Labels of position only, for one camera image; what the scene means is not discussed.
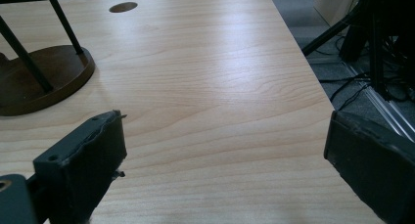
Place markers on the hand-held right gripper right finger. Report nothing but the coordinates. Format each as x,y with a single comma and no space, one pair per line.
375,165

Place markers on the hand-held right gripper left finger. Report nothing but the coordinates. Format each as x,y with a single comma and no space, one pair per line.
81,158

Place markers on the brown cup holder rack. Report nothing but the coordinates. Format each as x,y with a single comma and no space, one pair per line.
49,87

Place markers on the black metal stand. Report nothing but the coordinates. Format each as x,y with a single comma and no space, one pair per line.
378,38

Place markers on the beige wooden furniture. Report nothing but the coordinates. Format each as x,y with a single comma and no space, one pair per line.
332,5

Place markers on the aluminium floor rail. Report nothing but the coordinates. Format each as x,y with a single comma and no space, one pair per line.
391,114

